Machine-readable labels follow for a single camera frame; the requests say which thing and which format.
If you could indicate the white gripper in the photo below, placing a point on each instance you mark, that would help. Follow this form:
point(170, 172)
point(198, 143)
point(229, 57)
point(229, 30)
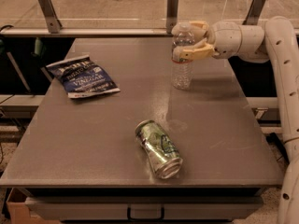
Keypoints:
point(226, 39)

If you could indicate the clear plastic water bottle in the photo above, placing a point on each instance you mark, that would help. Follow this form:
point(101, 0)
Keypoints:
point(182, 67)

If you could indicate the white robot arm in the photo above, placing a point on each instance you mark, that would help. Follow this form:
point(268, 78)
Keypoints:
point(274, 42)

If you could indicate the green aluminium soda can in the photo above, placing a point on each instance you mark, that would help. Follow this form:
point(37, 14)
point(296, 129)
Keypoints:
point(164, 158)

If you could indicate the blue vinegar chip bag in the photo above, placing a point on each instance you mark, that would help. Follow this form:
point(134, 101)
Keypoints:
point(82, 78)

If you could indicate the cardboard box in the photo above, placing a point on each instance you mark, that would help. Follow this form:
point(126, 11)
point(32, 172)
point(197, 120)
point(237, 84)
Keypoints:
point(20, 213)

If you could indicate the middle metal bracket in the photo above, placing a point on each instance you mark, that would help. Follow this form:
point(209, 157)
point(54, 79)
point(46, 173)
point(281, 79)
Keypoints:
point(171, 14)

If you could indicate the metal bracket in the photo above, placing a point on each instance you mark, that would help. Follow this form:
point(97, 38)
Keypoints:
point(52, 21)
point(255, 12)
point(171, 14)

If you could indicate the right metal bracket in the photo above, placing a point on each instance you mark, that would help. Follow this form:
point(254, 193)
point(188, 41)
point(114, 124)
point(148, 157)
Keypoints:
point(255, 12)

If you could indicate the left metal bracket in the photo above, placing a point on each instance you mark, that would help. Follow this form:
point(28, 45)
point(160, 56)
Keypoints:
point(52, 21)

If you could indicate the grey drawer with black handle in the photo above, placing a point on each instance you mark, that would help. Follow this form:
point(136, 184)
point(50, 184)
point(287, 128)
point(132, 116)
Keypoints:
point(143, 209)

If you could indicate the white rail shelf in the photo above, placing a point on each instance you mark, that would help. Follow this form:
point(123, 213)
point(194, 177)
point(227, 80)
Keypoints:
point(84, 33)

